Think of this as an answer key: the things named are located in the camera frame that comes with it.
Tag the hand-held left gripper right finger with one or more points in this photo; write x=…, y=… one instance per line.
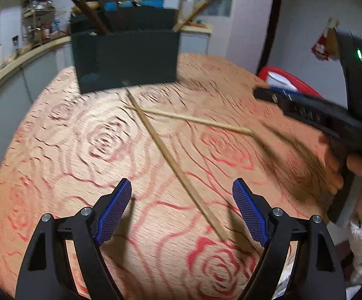
x=248, y=209

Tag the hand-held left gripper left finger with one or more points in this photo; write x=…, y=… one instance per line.
x=115, y=209

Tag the bamboo chopstick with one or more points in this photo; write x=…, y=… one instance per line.
x=174, y=165
x=212, y=0
x=188, y=17
x=199, y=120

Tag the metal spice rack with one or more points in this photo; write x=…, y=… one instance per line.
x=38, y=15

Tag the dark doorway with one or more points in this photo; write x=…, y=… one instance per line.
x=274, y=22

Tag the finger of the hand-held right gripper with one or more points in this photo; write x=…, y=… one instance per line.
x=282, y=90
x=265, y=94

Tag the rose-patterned tablecloth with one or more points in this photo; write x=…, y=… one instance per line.
x=74, y=162

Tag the red plastic chair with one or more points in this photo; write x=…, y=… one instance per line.
x=304, y=84

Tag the red wall ornament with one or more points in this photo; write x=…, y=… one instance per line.
x=321, y=47

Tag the white kettle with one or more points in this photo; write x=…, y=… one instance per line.
x=278, y=79

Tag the dark wooden chopstick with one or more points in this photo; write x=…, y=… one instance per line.
x=90, y=9
x=81, y=11

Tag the black utensil holder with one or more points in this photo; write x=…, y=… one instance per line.
x=128, y=59

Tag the blue backsplash picture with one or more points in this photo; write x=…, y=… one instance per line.
x=149, y=3

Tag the orange dish cloth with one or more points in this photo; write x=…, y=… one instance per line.
x=198, y=23

